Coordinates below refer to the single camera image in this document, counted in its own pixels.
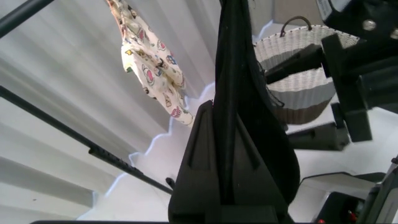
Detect cream printed garment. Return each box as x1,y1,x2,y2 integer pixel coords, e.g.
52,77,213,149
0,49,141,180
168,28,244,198
105,0,195,127

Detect white laundry basket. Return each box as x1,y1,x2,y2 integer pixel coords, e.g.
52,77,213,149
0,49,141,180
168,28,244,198
253,15,361,125

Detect black garment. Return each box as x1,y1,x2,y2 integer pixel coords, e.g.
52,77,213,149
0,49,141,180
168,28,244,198
213,0,301,206

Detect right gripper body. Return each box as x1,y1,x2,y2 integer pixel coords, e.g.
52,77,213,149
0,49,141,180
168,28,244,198
321,32,398,143

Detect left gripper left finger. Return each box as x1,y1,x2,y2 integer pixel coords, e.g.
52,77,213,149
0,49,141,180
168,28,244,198
167,100,222,222

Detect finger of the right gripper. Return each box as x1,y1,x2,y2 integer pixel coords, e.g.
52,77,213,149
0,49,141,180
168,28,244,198
264,43,325,85
285,121,351,152

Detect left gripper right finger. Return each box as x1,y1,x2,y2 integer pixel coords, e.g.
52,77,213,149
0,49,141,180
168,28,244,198
222,114,290,222

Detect black clothes rack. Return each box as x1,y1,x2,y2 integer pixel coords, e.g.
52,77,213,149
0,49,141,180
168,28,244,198
0,0,175,196

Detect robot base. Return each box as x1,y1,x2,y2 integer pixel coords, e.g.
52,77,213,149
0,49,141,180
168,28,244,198
294,155,398,224

